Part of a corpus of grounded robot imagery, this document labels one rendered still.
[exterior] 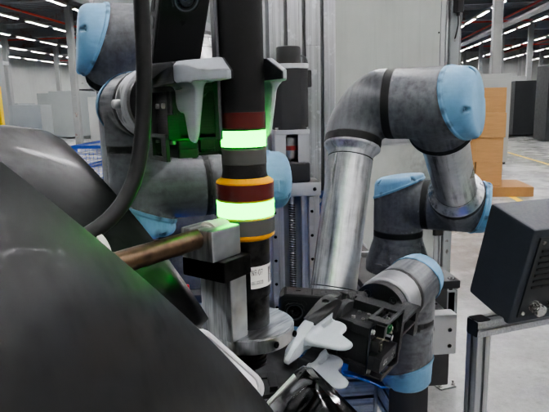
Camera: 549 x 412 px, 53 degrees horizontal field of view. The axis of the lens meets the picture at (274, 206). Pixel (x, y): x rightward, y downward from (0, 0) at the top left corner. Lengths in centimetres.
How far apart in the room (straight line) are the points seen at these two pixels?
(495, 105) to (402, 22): 621
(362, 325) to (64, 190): 35
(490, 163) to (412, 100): 793
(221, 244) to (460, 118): 58
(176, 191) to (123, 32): 38
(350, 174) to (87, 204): 54
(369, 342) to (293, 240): 76
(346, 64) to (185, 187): 186
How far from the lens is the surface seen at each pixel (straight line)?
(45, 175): 44
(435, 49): 268
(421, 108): 89
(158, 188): 64
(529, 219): 102
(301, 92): 130
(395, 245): 130
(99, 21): 96
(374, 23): 253
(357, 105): 91
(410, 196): 127
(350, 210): 88
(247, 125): 39
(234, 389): 17
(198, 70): 39
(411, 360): 83
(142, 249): 34
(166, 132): 46
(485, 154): 877
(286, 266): 140
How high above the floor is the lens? 144
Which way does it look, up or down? 11 degrees down
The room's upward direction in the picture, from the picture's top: 1 degrees counter-clockwise
